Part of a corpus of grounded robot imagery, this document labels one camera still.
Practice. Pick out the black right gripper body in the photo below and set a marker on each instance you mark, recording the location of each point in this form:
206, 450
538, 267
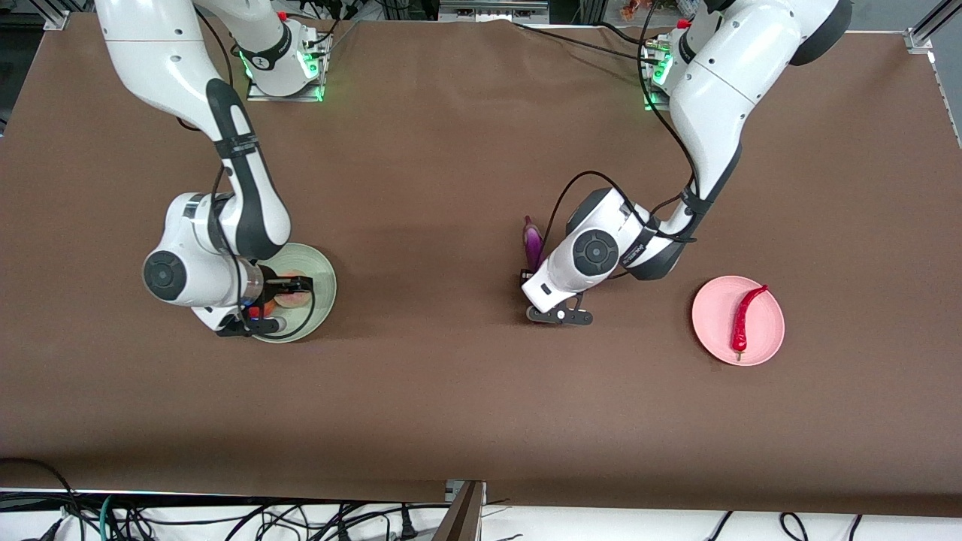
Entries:
275, 286

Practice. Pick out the pale pink peach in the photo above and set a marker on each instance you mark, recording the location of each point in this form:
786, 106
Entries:
291, 300

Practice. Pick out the purple eggplant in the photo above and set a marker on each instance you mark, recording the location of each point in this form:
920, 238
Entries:
532, 240

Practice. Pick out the red chili pepper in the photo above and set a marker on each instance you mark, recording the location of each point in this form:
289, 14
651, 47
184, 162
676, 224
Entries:
744, 315

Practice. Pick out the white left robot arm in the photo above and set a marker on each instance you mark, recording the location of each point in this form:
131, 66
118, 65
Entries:
721, 90

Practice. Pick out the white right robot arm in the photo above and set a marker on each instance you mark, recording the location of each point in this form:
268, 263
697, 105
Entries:
161, 60

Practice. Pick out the light green plate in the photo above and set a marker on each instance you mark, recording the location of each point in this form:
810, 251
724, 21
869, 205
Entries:
319, 300

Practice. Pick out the pink plate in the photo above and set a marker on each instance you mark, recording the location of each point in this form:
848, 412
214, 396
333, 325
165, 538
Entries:
714, 323

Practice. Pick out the brown table cloth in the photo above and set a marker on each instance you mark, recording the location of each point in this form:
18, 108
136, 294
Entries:
421, 391

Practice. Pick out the black power plug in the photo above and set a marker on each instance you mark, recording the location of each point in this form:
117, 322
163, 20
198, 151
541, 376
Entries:
407, 524

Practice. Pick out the orange object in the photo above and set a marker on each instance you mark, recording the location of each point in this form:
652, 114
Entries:
633, 7

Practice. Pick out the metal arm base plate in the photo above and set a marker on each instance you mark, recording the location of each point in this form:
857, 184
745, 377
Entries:
263, 94
651, 101

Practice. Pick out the aluminium profile post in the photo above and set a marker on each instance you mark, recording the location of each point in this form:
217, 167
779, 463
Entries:
462, 518

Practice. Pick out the silver metal frame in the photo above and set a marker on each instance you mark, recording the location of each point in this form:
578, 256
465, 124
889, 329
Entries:
488, 9

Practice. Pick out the metal corner bracket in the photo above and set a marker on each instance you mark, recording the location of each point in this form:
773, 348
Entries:
58, 20
917, 39

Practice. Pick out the aluminium edge rail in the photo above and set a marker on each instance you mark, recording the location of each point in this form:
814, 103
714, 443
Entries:
948, 98

